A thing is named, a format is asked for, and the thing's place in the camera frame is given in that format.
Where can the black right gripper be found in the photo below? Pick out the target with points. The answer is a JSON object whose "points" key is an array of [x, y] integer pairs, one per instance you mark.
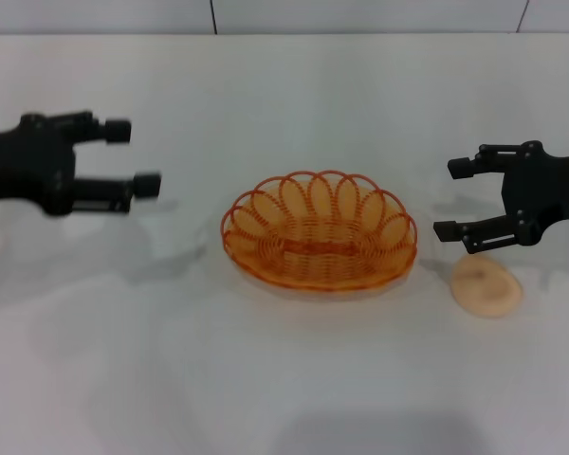
{"points": [[550, 189]]}

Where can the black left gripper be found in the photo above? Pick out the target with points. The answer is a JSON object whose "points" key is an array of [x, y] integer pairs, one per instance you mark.
{"points": [[23, 161]]}

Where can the beige oval bread bun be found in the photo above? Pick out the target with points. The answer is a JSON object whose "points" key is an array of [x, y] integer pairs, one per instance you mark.
{"points": [[486, 286]]}

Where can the orange woven plastic basket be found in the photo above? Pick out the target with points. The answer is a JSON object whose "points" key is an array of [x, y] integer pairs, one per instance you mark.
{"points": [[313, 242]]}

